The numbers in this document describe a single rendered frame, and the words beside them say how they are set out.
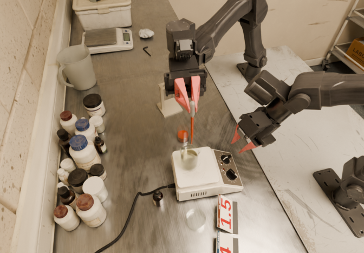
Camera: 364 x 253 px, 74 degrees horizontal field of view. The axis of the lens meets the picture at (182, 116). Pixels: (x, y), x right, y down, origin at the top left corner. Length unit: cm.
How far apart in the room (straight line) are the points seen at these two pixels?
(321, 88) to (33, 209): 72
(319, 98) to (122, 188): 59
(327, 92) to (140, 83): 76
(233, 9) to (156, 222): 63
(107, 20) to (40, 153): 92
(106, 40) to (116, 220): 90
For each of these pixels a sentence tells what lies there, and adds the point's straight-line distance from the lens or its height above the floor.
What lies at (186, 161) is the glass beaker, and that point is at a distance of 66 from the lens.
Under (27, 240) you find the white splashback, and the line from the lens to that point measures 71.
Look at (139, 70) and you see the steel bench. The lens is 117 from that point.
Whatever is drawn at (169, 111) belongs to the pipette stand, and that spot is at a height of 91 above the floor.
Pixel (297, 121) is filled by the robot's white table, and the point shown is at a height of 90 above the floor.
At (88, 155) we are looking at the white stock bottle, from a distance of 78.
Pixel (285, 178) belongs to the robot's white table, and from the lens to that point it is 85.
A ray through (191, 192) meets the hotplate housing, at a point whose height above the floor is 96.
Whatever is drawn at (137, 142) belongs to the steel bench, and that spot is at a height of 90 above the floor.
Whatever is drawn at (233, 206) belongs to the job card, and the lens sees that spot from 76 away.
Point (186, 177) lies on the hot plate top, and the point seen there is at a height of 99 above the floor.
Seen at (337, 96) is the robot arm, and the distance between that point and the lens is 58.
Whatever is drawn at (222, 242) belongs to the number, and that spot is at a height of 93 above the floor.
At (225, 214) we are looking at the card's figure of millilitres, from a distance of 73.
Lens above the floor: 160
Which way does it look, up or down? 48 degrees down
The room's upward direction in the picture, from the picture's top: straight up
